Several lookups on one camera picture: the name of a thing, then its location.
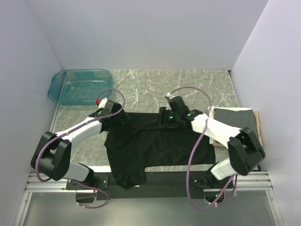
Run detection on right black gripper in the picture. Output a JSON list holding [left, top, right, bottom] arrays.
[[155, 107, 180, 128]]

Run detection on black t shirt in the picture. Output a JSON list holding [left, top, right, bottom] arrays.
[[102, 107, 200, 188]]

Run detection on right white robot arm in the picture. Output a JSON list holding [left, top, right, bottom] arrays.
[[166, 94, 266, 188]]

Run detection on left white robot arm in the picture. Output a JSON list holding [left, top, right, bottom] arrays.
[[31, 98, 125, 189]]

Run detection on teal plastic bin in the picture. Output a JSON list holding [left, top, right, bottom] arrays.
[[48, 69, 113, 106]]

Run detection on brown cardboard board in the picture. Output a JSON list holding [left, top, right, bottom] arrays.
[[213, 111, 263, 147]]

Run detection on folded dark grey shirt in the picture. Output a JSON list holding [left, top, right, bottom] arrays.
[[214, 108, 258, 137]]

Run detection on black base crossbar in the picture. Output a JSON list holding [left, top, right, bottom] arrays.
[[65, 166, 261, 201]]

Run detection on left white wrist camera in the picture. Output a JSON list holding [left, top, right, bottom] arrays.
[[95, 98, 108, 109]]

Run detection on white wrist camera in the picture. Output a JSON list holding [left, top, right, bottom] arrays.
[[166, 92, 175, 111], [95, 98, 108, 109]]

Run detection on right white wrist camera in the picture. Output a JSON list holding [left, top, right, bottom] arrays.
[[166, 92, 175, 111]]

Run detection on aluminium frame rail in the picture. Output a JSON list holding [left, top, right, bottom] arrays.
[[25, 171, 274, 193]]

